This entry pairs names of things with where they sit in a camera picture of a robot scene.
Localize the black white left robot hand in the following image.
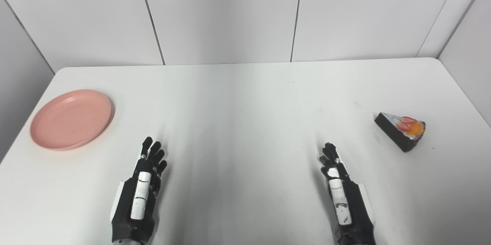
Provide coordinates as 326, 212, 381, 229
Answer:
110, 136, 168, 245

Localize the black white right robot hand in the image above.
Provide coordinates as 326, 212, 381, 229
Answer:
318, 142, 377, 245

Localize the chocolate cake slice with fruit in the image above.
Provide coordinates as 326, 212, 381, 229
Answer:
374, 112, 426, 153

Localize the pink round plate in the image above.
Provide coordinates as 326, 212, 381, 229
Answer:
30, 89, 112, 151

